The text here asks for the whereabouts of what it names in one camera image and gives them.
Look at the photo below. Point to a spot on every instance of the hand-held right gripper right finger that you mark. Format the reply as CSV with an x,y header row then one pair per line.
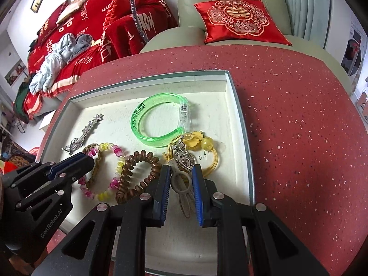
x,y
198,195

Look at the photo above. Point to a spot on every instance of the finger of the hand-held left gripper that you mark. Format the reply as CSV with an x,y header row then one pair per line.
x,y
69,164
82,166

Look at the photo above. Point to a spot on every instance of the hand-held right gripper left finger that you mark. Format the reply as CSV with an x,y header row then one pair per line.
x,y
165,189

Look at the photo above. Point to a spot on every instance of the silver star hair clip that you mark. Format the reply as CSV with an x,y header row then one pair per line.
x,y
83,133

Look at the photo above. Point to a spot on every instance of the silver heart hair clip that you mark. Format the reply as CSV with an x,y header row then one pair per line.
x,y
184,161

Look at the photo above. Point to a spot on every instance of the white shallow tray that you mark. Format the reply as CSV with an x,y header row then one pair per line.
x,y
161,115

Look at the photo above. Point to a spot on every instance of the small white stool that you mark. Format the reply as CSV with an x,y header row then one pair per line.
x,y
47,123

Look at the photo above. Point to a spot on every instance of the grey sofa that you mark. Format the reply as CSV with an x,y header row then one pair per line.
x,y
51,103

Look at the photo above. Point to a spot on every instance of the dark green cloth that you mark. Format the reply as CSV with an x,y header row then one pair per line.
x,y
21,97

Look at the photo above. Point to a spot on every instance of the light blue clothes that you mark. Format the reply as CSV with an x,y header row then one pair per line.
x,y
49,69

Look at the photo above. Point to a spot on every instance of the grey cloth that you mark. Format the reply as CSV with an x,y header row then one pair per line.
x,y
83,44

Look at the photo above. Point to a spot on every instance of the red lettered pillow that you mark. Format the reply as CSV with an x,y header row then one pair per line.
x,y
51,23

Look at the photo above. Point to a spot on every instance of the red blanket covered sofa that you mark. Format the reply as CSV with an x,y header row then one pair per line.
x,y
95,14

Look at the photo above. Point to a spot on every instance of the printed figure pillow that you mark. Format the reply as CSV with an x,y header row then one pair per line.
x,y
74,5

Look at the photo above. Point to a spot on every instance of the red satin pillow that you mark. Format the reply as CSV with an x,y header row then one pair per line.
x,y
118,8

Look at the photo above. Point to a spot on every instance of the red embroidered cushion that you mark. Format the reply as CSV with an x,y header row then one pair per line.
x,y
238,20

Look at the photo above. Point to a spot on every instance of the shoe rack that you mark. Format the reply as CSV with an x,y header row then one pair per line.
x,y
363,100

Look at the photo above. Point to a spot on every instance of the pale green curtain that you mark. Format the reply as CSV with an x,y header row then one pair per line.
x,y
304,3

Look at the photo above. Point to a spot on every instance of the framed wall picture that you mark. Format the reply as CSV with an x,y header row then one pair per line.
x,y
36,3

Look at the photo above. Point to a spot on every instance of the dark wall poster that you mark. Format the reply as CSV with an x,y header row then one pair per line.
x,y
352,51

